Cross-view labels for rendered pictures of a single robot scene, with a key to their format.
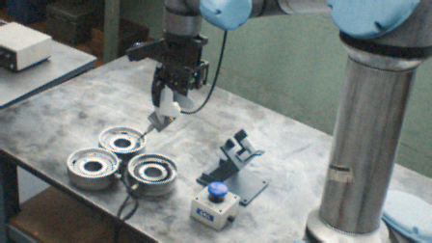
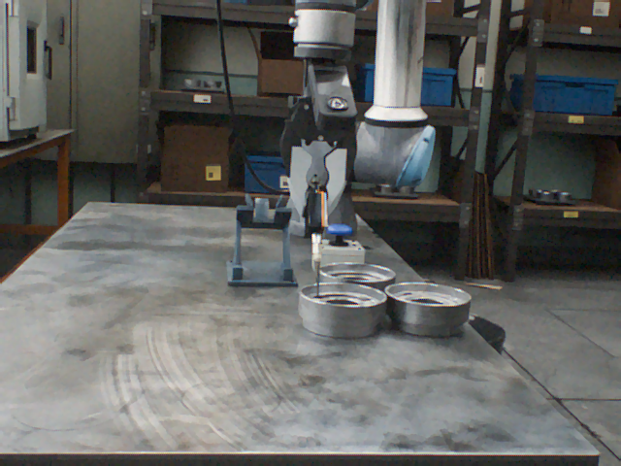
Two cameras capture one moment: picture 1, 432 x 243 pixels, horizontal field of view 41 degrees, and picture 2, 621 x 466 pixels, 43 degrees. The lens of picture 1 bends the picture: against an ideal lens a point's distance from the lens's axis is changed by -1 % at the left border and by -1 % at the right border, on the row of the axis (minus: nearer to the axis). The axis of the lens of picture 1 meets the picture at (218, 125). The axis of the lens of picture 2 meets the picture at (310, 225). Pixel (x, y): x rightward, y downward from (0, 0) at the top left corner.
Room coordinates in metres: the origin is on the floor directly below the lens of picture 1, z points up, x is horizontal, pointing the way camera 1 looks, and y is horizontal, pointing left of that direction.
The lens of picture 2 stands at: (1.62, 0.92, 1.08)
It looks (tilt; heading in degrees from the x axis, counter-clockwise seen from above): 10 degrees down; 235
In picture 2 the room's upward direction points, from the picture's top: 3 degrees clockwise
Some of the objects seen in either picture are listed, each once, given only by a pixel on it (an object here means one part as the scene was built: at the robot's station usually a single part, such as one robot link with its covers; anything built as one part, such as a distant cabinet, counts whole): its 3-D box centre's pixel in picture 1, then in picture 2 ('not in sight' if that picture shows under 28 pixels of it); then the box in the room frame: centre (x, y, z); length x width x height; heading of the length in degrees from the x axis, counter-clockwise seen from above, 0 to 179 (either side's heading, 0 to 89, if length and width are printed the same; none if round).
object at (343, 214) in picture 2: not in sight; (320, 206); (0.72, -0.32, 0.85); 0.15 x 0.15 x 0.10
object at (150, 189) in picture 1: (152, 175); (355, 285); (0.97, 0.12, 0.82); 0.10 x 0.10 x 0.04
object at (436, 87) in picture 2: not in sight; (402, 85); (-1.52, -2.65, 1.11); 0.52 x 0.38 x 0.22; 152
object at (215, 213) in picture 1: (217, 207); (337, 256); (0.89, -0.02, 0.82); 0.08 x 0.07 x 0.05; 62
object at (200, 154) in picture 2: not in sight; (196, 156); (-0.46, -3.20, 0.64); 0.49 x 0.40 x 0.37; 157
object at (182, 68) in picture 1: (181, 60); (318, 97); (1.03, 0.09, 1.07); 0.09 x 0.08 x 0.12; 62
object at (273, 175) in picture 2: not in sight; (287, 173); (-0.95, -2.96, 0.56); 0.52 x 0.38 x 0.22; 149
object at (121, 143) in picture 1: (121, 146); (342, 310); (1.06, 0.20, 0.82); 0.10 x 0.10 x 0.04
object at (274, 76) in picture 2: not in sight; (291, 64); (-0.93, -2.96, 1.19); 0.52 x 0.42 x 0.38; 152
